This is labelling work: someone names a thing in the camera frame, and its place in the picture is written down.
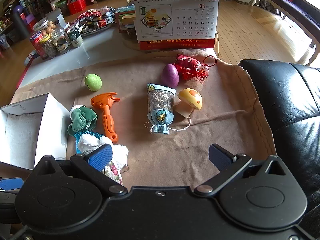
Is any white cardboard box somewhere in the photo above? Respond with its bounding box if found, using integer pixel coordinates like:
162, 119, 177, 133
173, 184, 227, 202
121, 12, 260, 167
0, 92, 72, 170

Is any red tasselled sachet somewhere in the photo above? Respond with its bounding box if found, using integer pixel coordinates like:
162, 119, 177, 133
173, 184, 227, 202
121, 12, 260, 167
174, 54, 217, 82

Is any white card box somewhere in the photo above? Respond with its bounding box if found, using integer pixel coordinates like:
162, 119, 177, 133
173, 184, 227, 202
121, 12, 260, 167
46, 7, 66, 29

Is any orange toy hammer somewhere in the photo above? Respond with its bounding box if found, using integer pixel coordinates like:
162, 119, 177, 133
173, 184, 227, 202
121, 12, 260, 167
90, 92, 121, 143

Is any white fluffy cloth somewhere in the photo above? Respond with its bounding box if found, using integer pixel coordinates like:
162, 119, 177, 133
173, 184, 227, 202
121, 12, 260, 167
79, 134, 129, 173

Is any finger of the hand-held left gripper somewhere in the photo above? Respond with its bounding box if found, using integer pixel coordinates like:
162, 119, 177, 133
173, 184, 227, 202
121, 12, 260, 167
0, 177, 24, 190

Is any dark glass jar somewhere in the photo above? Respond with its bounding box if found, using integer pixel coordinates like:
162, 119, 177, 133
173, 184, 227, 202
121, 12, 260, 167
124, 24, 138, 40

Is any green white cloth scrunchie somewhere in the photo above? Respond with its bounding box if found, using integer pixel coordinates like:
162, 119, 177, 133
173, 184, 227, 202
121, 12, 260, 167
67, 105, 98, 135

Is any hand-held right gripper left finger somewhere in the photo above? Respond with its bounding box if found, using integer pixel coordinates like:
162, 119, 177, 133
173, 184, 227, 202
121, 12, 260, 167
32, 144, 128, 197

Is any blue herb sachet pouch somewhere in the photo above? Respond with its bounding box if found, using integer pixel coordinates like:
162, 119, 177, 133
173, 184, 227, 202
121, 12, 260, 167
144, 83, 192, 134

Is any purple egg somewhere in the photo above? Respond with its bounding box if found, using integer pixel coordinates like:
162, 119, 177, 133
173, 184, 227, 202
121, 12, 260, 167
161, 64, 180, 88

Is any yellow and green box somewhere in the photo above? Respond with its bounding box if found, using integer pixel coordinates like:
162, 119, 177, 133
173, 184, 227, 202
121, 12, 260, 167
117, 14, 137, 33

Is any pile of snack packets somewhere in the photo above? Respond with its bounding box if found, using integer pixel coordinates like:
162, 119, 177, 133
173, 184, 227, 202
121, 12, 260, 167
70, 6, 118, 34

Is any black cylinder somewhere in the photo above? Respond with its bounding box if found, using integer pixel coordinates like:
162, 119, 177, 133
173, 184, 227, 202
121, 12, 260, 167
12, 12, 30, 40

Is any yellow mushroom toy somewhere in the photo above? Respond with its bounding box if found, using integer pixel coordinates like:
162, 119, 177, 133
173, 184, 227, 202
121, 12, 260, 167
174, 88, 203, 118

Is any glass jar of walnuts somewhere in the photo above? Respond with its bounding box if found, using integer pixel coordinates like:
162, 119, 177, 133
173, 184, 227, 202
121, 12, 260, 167
32, 17, 57, 37

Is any yellow-lid jar of seeds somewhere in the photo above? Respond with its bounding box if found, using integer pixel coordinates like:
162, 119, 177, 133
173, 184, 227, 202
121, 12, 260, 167
39, 34, 59, 59

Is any floral fabric pouch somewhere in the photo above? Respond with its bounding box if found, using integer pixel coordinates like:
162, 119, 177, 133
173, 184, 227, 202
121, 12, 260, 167
101, 161, 124, 185

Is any green cardboard box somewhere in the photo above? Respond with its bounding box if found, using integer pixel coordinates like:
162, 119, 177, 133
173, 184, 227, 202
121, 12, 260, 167
115, 5, 137, 18

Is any red gift bag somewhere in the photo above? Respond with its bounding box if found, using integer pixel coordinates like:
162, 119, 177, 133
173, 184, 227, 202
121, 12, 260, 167
67, 0, 88, 15

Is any black leather chair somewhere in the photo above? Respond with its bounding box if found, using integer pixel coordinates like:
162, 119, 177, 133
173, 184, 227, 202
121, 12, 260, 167
237, 59, 320, 220

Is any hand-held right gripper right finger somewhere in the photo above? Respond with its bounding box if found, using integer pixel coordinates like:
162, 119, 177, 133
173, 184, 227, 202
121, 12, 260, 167
194, 144, 288, 197

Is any green egg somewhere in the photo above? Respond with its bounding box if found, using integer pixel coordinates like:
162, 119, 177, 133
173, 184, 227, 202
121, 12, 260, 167
84, 73, 103, 92

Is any brown blanket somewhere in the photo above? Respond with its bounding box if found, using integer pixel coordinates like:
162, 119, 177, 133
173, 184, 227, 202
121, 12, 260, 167
10, 49, 277, 188

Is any blue frilled plastic cup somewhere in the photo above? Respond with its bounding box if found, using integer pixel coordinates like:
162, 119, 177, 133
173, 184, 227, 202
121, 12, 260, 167
74, 130, 104, 154

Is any purple upholstered bench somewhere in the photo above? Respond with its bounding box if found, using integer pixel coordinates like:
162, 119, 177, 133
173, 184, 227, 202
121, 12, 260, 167
254, 0, 320, 65

